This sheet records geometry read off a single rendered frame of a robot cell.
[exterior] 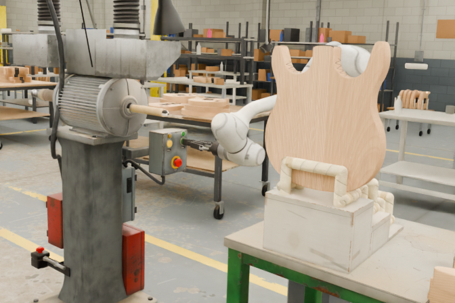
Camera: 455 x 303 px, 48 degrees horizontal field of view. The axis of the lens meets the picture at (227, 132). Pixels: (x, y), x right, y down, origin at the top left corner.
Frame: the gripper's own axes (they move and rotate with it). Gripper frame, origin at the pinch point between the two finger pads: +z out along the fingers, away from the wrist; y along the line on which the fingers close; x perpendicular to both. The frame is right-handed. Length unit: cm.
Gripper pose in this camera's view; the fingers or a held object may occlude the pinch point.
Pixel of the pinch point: (189, 142)
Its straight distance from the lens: 236.9
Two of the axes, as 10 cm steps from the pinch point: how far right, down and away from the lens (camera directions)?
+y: 6.3, -1.1, 7.7
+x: 0.3, -9.9, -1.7
